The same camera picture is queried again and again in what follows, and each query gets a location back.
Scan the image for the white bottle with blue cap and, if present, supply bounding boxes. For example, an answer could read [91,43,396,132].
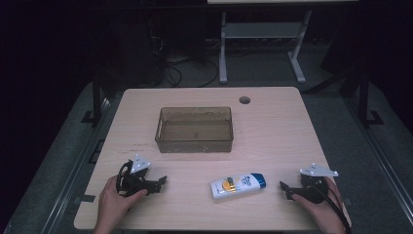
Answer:
[209,173,268,201]

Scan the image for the black floor cables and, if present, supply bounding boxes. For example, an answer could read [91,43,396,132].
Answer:
[161,56,220,89]

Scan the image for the person's left hand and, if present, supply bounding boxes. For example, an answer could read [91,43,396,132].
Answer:
[94,175,149,234]

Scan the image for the person's right hand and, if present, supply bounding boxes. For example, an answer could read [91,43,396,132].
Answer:
[291,176,352,234]

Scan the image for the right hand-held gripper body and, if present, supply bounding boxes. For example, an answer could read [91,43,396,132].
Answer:
[298,163,340,205]

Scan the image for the black tape strip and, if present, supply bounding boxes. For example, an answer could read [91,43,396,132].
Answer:
[74,194,96,204]

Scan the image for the clear brown plastic container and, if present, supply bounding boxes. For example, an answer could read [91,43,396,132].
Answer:
[154,106,235,154]

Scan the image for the grey metal stand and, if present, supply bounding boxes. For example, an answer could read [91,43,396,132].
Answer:
[218,10,313,85]

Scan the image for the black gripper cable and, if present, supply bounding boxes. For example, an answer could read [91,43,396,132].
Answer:
[311,184,353,234]

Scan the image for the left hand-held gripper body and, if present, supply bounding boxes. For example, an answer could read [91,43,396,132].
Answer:
[115,154,154,198]

